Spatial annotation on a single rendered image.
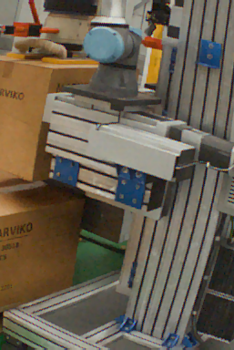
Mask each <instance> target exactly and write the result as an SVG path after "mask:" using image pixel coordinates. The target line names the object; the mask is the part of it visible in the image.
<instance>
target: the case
mask: <svg viewBox="0 0 234 350"><path fill-rule="evenodd" d="M6 56H7V55H5V56H0V170H2V171H5V172H7V173H9V174H12V175H14V176H16V177H18V178H23V179H26V180H30V181H36V180H47V179H51V178H49V171H50V166H51V159H52V154H53V153H51V152H46V151H45V148H46V138H47V132H48V127H49V123H47V122H44V121H43V120H42V119H43V114H44V108H45V103H46V99H47V95H48V94H51V93H65V92H62V89H63V86H73V85H86V84H88V83H89V80H90V79H91V77H92V76H93V75H94V73H95V71H96V70H97V68H98V66H99V65H60V64H59V65H57V64H53V63H47V62H42V59H40V58H36V59H22V58H15V57H13V58H11V57H6Z"/></svg>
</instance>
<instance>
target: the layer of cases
mask: <svg viewBox="0 0 234 350"><path fill-rule="evenodd" d="M84 201H85V199H83V198H81V197H78V196H77V195H75V194H73V193H70V192H67V191H65V190H62V189H59V188H58V187H56V186H53V185H51V184H48V183H47V182H44V181H41V180H36V181H30V180H26V179H23V178H18V177H16V176H14V175H12V174H9V173H7V172H5V171H2V170H0V308H1V307H3V306H6V305H9V304H14V303H18V302H23V301H25V300H28V299H32V298H36V297H37V296H38V297H39V296H41V295H45V294H47V293H48V294H50V293H53V292H56V291H60V290H63V289H66V288H68V287H72V281H73V276H74V268H75V263H76V250H77V246H78V236H79V232H80V226H81V222H82V212H83V207H84Z"/></svg>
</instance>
